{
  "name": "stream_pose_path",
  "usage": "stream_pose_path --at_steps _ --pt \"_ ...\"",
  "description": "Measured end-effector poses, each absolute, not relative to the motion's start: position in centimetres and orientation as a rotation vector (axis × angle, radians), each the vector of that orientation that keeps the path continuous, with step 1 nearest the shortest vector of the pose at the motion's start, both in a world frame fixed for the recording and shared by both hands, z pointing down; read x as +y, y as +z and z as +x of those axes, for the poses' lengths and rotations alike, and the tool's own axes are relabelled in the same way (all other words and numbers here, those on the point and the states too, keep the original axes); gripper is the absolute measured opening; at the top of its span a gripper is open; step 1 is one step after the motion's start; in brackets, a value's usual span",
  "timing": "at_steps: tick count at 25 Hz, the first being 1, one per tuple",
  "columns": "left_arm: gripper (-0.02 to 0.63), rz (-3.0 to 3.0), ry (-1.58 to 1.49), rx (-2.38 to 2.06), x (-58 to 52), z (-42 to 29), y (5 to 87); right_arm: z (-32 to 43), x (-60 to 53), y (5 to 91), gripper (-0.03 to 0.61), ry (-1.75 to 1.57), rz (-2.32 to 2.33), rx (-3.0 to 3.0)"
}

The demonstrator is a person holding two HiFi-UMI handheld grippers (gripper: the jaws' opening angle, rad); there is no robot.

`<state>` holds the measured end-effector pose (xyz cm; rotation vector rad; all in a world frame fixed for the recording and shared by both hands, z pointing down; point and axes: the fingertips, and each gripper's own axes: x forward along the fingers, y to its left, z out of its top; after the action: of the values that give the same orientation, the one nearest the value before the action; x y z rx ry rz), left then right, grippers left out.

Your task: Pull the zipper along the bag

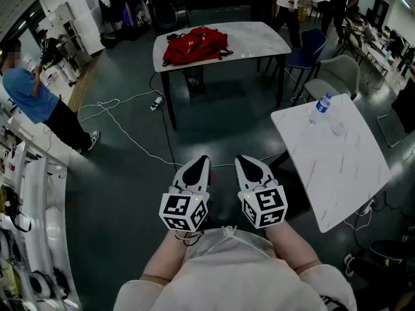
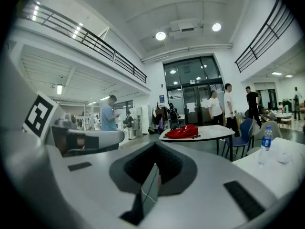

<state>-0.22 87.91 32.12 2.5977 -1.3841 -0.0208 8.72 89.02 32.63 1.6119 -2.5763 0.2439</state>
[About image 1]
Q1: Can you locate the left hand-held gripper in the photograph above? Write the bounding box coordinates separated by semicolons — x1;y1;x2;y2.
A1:
158;155;212;233

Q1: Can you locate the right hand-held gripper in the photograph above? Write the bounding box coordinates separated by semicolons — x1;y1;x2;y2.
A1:
233;154;289;230

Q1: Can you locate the red bag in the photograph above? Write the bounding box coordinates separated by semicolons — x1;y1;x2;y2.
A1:
161;25;234;67

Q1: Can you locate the person's left forearm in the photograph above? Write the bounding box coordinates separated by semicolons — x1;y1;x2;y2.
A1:
139;227;197;286

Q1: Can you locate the person's right forearm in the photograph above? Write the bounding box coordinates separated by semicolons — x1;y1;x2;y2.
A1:
264;220;322;275

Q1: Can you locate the white marble table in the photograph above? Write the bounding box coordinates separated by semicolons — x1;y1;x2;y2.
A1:
270;93;392;234

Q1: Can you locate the water bottle blue label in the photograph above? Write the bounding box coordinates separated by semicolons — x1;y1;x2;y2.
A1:
308;92;333;125

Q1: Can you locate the black waste bin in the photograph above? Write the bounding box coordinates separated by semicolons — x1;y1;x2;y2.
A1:
182;65;207;95

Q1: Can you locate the person's white shirt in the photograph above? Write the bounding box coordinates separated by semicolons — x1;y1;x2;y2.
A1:
112;225;358;311

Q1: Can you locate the grey-green upholstered chair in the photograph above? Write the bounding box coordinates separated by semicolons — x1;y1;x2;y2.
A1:
293;54;361;105

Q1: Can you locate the black white sneaker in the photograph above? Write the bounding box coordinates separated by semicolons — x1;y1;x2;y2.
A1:
342;253;357;279

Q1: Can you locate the grey marble table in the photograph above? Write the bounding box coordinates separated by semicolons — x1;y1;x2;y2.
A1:
152;21;292;132

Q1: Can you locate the blue chair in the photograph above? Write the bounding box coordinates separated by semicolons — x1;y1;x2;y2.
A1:
274;28;328;92

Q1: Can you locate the white storage rack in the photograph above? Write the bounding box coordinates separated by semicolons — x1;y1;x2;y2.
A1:
0;115;84;311

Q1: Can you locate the yellow bin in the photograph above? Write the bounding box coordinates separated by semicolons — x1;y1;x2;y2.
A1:
297;0;309;23

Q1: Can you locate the white cabinet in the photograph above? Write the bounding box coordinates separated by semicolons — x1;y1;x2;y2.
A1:
71;8;106;57

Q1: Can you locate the clothes rack with garments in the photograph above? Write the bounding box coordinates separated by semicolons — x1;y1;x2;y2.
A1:
96;0;150;42

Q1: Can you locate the white cable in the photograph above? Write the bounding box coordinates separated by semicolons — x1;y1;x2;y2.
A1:
77;89;286;168

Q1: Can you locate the black metal-frame chair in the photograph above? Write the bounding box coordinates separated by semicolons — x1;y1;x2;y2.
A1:
376;77;415;148

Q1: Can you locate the black strap bag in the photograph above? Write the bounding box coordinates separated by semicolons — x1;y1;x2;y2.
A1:
0;185;33;233

